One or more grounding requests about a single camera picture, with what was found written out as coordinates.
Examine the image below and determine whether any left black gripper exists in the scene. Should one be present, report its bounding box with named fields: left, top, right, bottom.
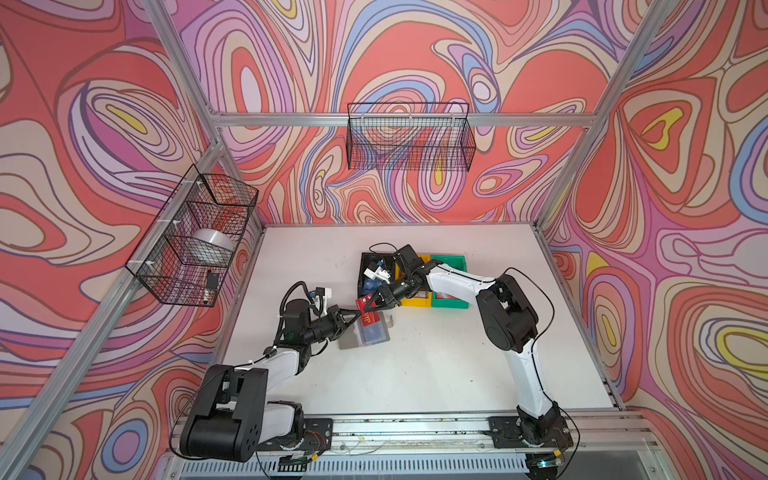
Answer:
left=299, top=308, right=359, bottom=347

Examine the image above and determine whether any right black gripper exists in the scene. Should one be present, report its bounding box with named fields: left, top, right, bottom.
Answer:
left=363, top=271, right=414, bottom=312

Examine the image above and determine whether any grey card holder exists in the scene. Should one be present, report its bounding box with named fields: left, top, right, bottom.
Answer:
left=337, top=312, right=393, bottom=350

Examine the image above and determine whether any red card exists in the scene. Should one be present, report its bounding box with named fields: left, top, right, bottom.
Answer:
left=355, top=294, right=386, bottom=329

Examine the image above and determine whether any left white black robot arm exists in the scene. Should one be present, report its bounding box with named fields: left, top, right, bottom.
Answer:
left=171, top=300, right=361, bottom=462

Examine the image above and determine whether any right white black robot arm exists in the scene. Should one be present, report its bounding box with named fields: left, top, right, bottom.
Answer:
left=362, top=245, right=573, bottom=450

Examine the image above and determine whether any black plastic bin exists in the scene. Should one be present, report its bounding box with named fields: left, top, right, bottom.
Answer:
left=357, top=252, right=396, bottom=297

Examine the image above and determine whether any yellow plastic bin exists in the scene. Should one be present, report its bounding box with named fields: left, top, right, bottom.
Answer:
left=395, top=263, right=432, bottom=308

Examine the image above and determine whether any green plastic bin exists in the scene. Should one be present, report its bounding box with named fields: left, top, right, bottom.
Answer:
left=431, top=255, right=470, bottom=310

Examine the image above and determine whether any small black device in basket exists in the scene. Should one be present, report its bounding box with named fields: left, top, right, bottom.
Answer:
left=205, top=270, right=220, bottom=295

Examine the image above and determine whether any silver tape roll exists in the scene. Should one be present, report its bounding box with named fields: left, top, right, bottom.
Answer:
left=188, top=228, right=235, bottom=267

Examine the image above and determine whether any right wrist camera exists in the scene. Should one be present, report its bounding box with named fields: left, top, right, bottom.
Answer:
left=363, top=267, right=391, bottom=284

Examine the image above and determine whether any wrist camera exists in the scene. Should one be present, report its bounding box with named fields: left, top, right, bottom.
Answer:
left=281, top=299, right=314, bottom=331
left=363, top=267, right=391, bottom=284

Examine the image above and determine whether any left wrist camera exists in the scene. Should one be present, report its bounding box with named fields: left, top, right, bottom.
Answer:
left=281, top=299, right=314, bottom=331

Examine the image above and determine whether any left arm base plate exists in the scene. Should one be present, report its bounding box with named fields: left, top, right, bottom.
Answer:
left=257, top=417, right=334, bottom=454

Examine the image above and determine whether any black wire basket back wall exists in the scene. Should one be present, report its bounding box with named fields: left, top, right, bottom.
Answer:
left=346, top=100, right=477, bottom=172

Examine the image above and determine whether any black wire basket wall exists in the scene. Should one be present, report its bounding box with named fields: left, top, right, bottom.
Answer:
left=346, top=100, right=477, bottom=172
left=125, top=166, right=259, bottom=307

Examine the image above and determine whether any black wire basket left wall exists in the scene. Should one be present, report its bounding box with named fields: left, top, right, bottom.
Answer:
left=125, top=166, right=259, bottom=307

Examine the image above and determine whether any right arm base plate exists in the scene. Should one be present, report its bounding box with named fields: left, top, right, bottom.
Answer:
left=484, top=414, right=574, bottom=451

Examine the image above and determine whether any aluminium front rail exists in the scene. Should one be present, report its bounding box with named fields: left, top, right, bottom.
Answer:
left=167, top=410, right=655, bottom=457

